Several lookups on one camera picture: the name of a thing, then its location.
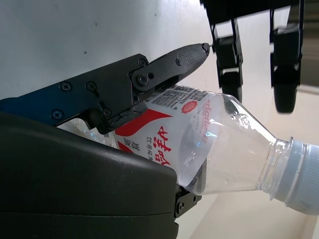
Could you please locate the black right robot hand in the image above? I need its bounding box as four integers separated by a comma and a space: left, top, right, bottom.
0, 0, 306, 239

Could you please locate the clear plastic water bottle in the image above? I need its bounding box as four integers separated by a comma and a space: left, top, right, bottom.
57, 84, 319, 217

